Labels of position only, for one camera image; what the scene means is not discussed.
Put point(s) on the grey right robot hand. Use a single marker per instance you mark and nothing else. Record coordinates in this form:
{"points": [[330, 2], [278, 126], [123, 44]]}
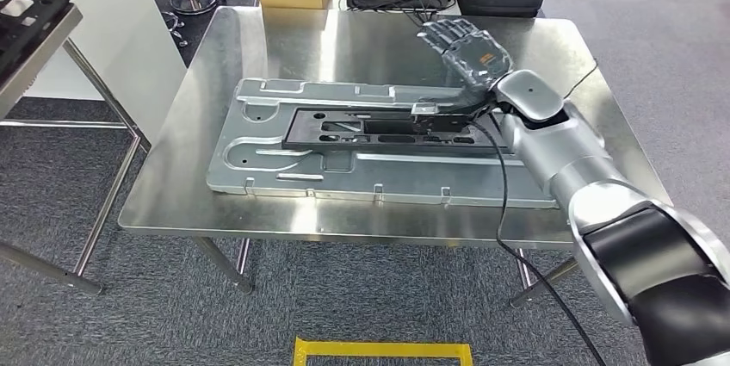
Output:
{"points": [[473, 55]]}

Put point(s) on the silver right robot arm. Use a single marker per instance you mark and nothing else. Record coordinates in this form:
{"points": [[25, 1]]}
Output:
{"points": [[547, 146]]}

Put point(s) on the steel workbench table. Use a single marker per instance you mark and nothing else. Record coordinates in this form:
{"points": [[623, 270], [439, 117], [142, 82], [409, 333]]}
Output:
{"points": [[371, 49]]}

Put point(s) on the grey stamped metal panel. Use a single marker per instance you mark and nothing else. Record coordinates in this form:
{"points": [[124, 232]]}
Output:
{"points": [[285, 181]]}

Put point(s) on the white cabinet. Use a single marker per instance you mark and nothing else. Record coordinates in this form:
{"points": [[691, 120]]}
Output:
{"points": [[114, 38]]}

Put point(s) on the steel side table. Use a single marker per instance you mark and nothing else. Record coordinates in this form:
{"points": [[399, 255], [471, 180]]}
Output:
{"points": [[34, 61]]}

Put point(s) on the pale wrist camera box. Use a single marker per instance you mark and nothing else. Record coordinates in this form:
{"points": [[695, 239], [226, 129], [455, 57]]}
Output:
{"points": [[425, 108]]}

